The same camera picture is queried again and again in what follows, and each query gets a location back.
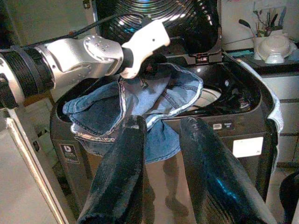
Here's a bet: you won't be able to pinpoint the white metal cabinet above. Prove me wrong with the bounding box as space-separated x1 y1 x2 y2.
0 107 79 224

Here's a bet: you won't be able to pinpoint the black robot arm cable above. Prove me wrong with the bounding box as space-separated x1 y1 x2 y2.
14 17 153 49

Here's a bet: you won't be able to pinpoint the black top-load washing machine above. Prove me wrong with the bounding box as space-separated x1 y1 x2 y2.
49 51 279 224

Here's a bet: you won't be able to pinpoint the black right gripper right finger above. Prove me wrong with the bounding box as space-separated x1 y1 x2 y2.
179 116 278 224

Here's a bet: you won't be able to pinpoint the black rounded object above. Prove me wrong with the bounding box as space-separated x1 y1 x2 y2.
278 171 299 224

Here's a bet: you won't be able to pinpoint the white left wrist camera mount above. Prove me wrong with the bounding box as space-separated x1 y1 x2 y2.
119 19 171 79

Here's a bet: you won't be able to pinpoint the black glass washing machine lid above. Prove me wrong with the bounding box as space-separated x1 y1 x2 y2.
95 0 223 65

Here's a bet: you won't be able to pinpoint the white kitchen counter cabinet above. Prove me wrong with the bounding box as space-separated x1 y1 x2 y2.
256 66 299 165

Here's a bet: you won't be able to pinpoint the black ladle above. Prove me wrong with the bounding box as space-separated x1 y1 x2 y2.
238 19 257 38

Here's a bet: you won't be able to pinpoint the blue denim jeans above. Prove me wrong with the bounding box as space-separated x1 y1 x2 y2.
62 62 204 165

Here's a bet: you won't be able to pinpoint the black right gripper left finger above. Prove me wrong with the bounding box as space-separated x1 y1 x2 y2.
77 115 148 224

